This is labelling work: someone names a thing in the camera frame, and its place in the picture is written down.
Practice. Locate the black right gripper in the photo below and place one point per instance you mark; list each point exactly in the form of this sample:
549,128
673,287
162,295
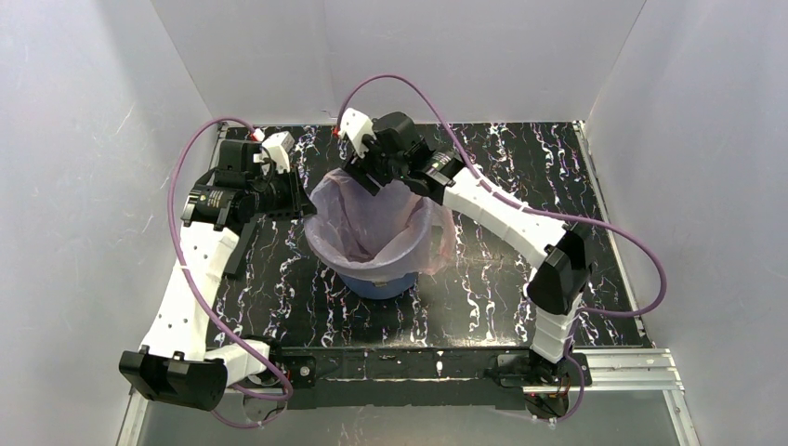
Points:
374,170

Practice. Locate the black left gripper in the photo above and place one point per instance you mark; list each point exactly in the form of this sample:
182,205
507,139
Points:
295,196

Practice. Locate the pink plastic trash bag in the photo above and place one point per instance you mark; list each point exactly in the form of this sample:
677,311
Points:
378,238

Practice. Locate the blue plastic trash bin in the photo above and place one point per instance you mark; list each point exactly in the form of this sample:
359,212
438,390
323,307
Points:
380,290

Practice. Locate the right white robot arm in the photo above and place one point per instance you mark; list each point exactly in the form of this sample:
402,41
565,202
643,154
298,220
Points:
556,252

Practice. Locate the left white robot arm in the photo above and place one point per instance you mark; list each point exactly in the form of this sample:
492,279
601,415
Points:
197,289

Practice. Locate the black rectangular block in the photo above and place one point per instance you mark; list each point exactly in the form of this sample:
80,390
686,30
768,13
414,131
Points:
237,261

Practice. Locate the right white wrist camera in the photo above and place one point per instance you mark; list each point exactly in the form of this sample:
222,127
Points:
354,126

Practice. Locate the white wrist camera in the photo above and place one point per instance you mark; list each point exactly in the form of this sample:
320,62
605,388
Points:
354,126
272,153

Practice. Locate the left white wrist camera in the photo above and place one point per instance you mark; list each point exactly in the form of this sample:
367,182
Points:
272,153

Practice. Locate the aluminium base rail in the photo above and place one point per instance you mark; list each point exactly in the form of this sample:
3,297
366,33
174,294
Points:
504,378

